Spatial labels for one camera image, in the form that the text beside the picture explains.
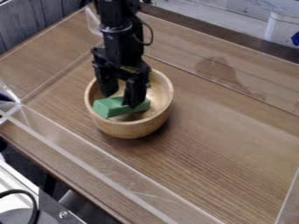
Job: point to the white container top right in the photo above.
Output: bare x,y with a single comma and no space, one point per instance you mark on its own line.
282,29

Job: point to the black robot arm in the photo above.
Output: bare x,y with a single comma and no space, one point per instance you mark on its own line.
122,29

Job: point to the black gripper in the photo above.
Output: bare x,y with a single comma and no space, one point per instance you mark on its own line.
133,71

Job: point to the brown wooden bowl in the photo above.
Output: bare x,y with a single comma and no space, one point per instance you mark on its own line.
143,123

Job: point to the clear acrylic front wall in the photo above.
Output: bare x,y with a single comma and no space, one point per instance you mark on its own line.
135,199

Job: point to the grey metal stand base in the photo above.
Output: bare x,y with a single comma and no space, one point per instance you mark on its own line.
51,214

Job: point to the green rectangular block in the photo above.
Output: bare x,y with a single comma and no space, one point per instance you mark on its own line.
111,107

